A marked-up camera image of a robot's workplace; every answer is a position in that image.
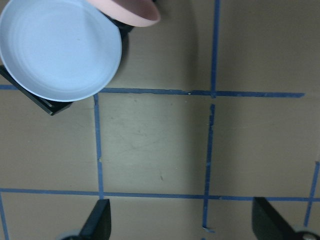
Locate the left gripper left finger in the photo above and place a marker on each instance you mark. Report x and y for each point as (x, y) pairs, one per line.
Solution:
(98, 225)

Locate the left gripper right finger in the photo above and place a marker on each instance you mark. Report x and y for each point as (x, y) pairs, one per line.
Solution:
(268, 224)

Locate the black dish rack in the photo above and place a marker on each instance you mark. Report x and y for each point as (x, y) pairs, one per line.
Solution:
(49, 106)

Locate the pink plate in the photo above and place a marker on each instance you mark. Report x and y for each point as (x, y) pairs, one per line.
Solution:
(137, 13)

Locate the blue plate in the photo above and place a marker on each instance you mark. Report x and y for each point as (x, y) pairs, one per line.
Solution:
(60, 50)

